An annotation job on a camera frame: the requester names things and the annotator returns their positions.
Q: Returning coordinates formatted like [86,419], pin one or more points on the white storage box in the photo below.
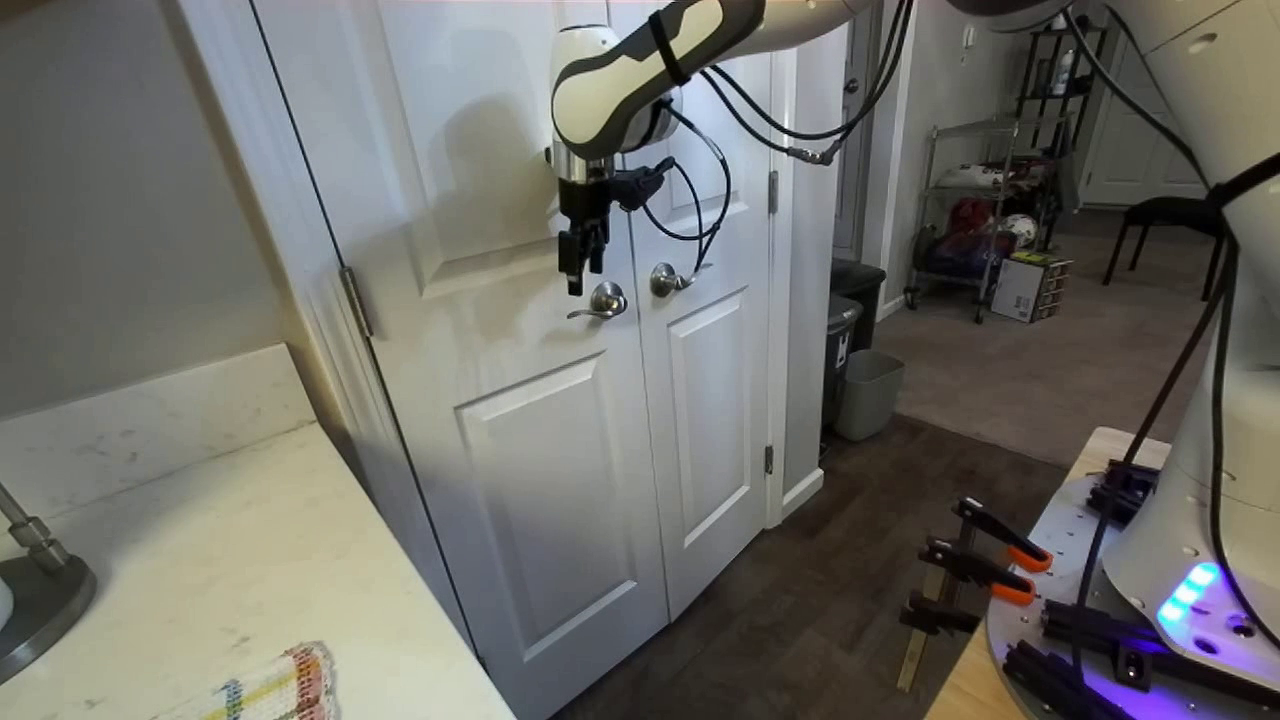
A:
[1028,285]

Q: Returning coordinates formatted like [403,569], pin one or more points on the black table clamp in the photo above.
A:
[1104,630]
[1061,681]

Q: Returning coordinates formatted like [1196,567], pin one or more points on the dark metal door hinge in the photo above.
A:
[768,460]
[772,192]
[357,300]

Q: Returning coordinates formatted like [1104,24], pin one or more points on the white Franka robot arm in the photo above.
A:
[626,83]

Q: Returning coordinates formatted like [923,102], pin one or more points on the white panelled closet door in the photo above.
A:
[706,401]
[534,467]

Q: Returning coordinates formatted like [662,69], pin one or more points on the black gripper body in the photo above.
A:
[586,205]

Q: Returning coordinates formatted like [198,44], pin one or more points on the black waste bin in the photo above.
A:
[862,285]

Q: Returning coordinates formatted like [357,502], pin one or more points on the white door frame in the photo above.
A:
[281,201]

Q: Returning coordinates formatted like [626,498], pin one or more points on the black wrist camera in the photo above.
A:
[638,187]

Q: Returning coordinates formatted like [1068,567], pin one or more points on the colourful printed strip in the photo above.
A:
[302,681]

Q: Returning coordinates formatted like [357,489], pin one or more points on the silver lidded waste bin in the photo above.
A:
[841,355]

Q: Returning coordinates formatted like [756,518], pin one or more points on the grey plastic waste bin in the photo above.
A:
[870,398]

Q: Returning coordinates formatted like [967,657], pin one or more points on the black bar clamp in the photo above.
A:
[942,613]

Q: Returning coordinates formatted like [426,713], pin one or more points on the white room door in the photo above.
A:
[1124,163]

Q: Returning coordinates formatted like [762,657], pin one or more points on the metal robot mounting plate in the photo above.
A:
[1061,532]

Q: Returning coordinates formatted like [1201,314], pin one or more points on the black shelf rack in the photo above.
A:
[1044,121]

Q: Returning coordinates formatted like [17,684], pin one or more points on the black chair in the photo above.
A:
[1175,209]

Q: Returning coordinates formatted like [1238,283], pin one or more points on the black clamp orange tip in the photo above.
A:
[974,567]
[1003,531]

